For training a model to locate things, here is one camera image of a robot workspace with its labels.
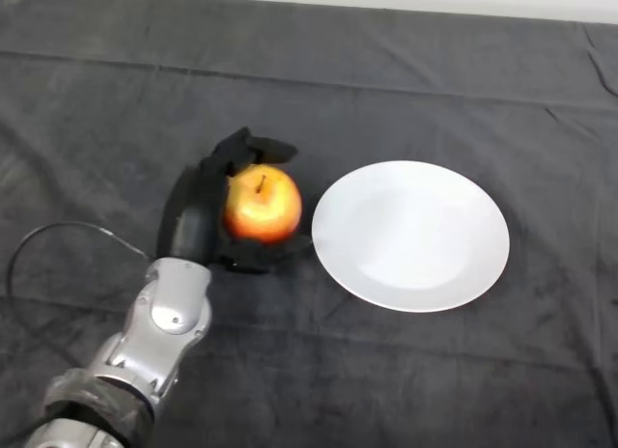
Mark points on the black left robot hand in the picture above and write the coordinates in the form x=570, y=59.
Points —
x=195, y=216

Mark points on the red yellow apple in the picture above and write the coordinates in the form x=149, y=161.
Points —
x=263, y=211

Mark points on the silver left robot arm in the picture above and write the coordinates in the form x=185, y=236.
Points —
x=130, y=351

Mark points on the white round plate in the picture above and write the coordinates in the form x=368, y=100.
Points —
x=410, y=238

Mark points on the black table cloth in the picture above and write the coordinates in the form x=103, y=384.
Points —
x=386, y=81

